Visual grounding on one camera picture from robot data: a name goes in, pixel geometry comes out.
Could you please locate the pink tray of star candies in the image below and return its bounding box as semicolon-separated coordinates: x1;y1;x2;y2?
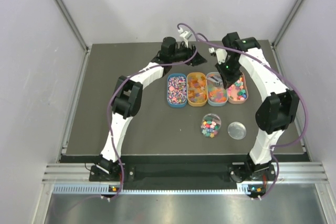
227;73;248;104

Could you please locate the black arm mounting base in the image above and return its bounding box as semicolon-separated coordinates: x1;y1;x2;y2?
89;163;275;183

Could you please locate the light blue tray of gummies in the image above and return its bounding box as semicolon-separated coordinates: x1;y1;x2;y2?
206;72;228;106

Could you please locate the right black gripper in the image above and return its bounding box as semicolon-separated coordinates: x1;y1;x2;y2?
215;58;243;89

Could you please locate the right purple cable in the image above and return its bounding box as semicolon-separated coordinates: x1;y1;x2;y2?
195;33;310;200

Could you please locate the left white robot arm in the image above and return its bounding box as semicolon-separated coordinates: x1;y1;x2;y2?
98;37;207;180

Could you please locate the grey slotted cable duct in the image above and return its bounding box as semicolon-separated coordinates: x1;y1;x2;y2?
52;184;266;195

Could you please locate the yellow tray of popsicle candies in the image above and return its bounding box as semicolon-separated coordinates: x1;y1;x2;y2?
187;72;208;107

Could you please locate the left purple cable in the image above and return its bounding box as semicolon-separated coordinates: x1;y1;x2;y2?
106;23;199;200

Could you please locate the clear plastic jar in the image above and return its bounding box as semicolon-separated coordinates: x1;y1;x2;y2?
201;113;222;138

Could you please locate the clear round jar lid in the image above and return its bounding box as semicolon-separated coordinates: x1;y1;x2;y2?
227;122;247;140

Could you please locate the blue tray of lollipops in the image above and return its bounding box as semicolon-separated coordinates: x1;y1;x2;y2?
166;73;187;108

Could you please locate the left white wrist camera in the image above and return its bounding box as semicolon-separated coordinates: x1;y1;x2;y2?
178;28;193;48

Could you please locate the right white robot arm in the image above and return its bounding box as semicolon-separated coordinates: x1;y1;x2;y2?
209;32;299;183

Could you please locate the purple cable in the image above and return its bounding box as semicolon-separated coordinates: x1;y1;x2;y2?
106;23;199;200
195;33;310;200

